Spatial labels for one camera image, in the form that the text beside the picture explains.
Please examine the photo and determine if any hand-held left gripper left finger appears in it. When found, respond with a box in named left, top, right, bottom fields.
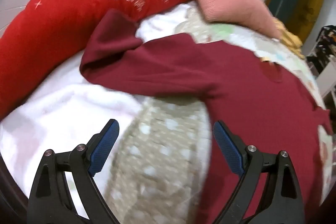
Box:
left=26, top=119, right=121, bottom=224

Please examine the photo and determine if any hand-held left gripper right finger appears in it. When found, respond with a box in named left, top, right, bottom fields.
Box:
left=213, top=120, right=313, bottom=224

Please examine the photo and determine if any maroon knit sweater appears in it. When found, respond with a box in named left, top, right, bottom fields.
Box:
left=79, top=9, right=334, bottom=224

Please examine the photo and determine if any white fluffy blanket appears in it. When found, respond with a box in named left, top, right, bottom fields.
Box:
left=0, top=1, right=210, bottom=219

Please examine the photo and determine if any beige heart-print quilted mat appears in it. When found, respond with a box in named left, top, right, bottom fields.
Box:
left=104, top=97, right=214, bottom=224

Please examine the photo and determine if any light printed bed sheet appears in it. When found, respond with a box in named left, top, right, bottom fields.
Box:
left=181, top=4, right=335, bottom=193

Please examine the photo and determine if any yellow cloth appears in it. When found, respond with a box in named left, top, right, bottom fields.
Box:
left=273, top=17, right=305, bottom=60

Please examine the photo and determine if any red floral pillow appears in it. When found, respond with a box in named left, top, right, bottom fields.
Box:
left=0, top=0, right=196, bottom=119

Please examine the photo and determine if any dark storage rack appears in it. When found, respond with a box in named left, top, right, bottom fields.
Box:
left=306, top=26, right=336, bottom=75

